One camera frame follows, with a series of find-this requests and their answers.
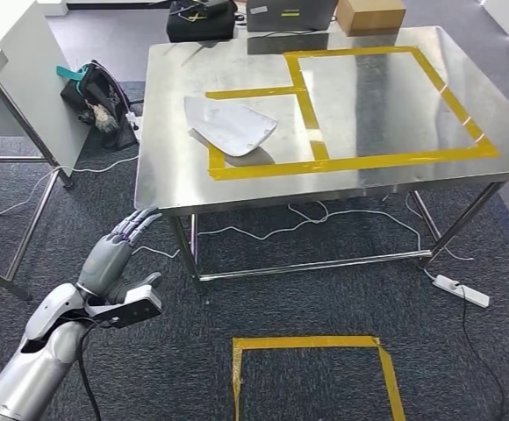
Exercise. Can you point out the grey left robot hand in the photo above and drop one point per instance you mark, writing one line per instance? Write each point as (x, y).
(105, 264)

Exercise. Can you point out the white car body panel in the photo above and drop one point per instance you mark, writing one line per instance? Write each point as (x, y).
(228, 125)

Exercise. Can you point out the stainless steel workbench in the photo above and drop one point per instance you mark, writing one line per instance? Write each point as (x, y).
(368, 110)

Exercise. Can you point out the white power strip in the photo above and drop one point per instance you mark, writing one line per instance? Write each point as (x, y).
(135, 129)
(460, 290)

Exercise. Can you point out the white desk steel legs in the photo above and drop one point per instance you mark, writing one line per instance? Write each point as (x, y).
(30, 87)

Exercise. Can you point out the yellow tape square outline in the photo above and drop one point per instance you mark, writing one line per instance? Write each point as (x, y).
(307, 343)

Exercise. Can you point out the brown cardboard box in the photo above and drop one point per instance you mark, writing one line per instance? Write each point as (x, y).
(368, 14)

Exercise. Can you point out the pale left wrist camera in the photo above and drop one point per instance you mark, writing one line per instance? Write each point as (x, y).
(143, 307)

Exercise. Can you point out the yellow tape double frame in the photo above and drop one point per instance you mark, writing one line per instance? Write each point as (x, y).
(346, 164)

